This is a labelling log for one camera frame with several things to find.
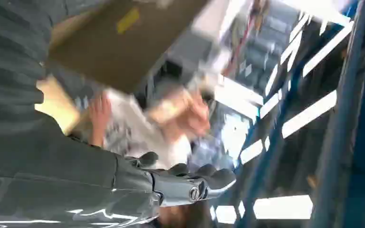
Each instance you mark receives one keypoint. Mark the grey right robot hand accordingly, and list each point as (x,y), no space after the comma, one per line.
(50,176)

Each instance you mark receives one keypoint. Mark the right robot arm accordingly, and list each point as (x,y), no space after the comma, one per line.
(9,56)

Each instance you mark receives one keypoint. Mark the person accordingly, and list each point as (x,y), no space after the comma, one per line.
(144,132)

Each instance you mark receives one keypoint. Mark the grey laptop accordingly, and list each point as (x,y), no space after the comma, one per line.
(116,47)

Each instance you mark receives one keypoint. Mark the white ceiling light panel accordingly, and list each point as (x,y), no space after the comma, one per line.
(283,207)
(327,48)
(251,152)
(308,114)

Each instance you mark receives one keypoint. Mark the blue steel column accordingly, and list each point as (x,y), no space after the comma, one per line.
(352,126)

